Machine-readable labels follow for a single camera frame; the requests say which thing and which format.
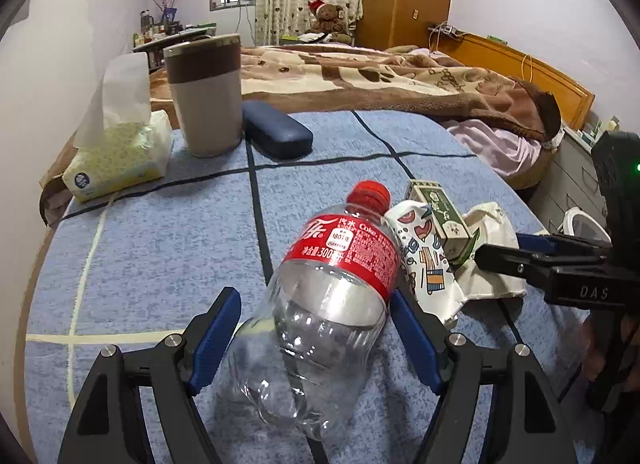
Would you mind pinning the small green box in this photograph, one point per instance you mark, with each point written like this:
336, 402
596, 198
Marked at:
445, 224

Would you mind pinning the beige cup brown lid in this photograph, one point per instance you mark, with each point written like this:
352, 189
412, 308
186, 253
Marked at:
205, 109

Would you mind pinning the white patterned paper bag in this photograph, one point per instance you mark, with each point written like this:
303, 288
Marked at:
420, 254

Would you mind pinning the brown printed blanket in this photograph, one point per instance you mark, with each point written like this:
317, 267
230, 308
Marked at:
350, 74

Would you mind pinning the white cloth bag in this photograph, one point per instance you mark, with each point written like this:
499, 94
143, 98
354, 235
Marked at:
492, 224

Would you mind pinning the grey drawer cabinet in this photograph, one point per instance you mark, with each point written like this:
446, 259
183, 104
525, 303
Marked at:
565, 179

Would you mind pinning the white trash bin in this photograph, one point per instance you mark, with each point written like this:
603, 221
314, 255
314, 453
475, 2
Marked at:
575, 216

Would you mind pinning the yellow tissue pack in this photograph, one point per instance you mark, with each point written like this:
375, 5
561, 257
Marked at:
115, 159

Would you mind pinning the person's right hand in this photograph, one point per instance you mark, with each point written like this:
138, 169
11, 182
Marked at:
592, 354

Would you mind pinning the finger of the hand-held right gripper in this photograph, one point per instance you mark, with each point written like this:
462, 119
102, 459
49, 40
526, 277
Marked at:
545, 243
510, 264

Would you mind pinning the navy glasses case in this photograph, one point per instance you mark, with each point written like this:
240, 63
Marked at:
280, 132

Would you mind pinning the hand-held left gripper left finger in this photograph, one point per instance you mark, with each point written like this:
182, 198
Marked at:
215, 339

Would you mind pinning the power strip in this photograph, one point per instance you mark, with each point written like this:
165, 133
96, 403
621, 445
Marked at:
447, 29

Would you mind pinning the pink bed sheet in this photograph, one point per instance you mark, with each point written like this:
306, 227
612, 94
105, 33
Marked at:
490, 144

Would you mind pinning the cluttered desk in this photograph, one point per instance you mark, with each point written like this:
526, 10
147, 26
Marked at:
150, 44

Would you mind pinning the clear plastic bottle red label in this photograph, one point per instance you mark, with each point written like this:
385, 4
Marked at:
325, 304

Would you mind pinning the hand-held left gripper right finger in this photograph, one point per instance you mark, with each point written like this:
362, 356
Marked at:
415, 339

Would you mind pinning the wooden bed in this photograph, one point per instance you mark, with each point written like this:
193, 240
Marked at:
525, 59

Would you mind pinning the blue checkered blanket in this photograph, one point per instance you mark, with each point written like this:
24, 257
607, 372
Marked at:
150, 254

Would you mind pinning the brown teddy bear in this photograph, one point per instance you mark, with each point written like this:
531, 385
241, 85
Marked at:
327, 17

